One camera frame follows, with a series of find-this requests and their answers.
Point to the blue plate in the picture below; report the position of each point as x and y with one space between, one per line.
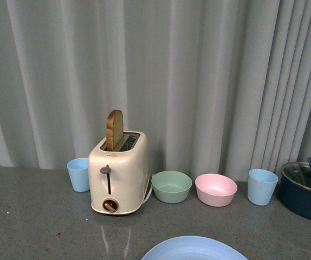
192 247

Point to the brown bread slice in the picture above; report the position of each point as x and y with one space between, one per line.
114 129

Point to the green bowl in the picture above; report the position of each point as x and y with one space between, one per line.
171 186

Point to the cream toaster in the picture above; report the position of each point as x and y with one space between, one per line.
119 179

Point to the grey curtain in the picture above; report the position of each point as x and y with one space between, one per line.
217 86

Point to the pink bowl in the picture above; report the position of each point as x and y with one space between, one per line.
215 189

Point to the light blue cup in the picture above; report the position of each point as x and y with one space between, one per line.
261 186
78 173

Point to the glass pot lid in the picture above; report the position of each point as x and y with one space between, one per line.
298 173

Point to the dark blue saucepan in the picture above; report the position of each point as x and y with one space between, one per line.
295 198

